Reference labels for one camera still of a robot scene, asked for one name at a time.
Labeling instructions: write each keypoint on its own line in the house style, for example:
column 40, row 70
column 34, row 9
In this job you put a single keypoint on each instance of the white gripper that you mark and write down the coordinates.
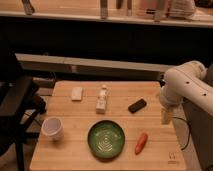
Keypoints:
column 166, row 115

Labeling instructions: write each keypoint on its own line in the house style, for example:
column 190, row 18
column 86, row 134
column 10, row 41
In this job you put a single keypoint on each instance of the black eraser block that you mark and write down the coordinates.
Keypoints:
column 137, row 106

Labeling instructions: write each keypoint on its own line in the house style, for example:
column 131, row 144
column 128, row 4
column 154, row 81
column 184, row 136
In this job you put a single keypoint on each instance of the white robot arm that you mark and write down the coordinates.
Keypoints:
column 185, row 81

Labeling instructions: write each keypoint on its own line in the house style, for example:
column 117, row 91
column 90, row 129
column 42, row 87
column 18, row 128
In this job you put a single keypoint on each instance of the orange carrot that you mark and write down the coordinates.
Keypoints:
column 141, row 143

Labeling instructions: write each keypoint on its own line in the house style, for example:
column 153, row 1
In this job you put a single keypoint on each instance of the green round plate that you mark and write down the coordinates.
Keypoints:
column 106, row 139

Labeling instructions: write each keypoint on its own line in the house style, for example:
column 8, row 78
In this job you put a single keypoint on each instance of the white small bottle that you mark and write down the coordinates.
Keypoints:
column 101, row 104

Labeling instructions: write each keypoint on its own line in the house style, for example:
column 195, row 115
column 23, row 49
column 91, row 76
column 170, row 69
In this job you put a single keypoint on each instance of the white rectangular sponge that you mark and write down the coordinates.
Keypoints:
column 77, row 93

